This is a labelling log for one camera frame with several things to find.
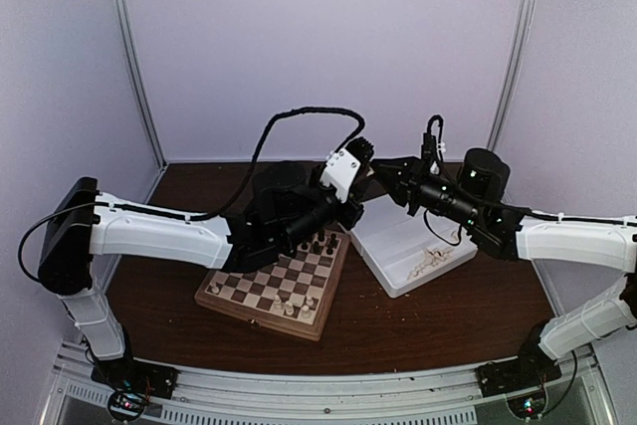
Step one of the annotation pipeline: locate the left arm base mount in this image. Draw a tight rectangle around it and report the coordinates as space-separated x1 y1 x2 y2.
91 331 178 399

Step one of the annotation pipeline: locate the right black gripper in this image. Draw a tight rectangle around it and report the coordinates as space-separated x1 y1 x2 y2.
374 155 482 231

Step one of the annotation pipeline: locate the wooden chess board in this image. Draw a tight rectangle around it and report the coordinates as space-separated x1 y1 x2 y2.
195 230 350 341

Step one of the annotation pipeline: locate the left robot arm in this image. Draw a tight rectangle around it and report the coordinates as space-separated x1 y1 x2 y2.
31 151 365 389

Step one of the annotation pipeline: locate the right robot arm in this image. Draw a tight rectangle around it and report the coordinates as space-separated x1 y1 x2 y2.
371 148 636 387

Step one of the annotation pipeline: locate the front aluminium rail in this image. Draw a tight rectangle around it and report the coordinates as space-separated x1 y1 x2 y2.
44 339 608 425

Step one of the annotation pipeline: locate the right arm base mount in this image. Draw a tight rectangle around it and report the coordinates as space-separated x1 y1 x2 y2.
476 320 562 397

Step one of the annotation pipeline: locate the right aluminium frame post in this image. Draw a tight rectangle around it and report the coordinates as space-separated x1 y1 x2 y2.
487 0 536 152

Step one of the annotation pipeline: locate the pile of white chess pieces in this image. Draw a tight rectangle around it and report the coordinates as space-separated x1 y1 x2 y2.
407 231 461 281

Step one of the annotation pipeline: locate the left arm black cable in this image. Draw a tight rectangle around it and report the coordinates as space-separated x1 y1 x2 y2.
188 105 367 222

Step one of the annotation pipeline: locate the white plastic tray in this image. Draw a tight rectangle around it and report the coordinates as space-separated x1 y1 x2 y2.
349 195 478 299

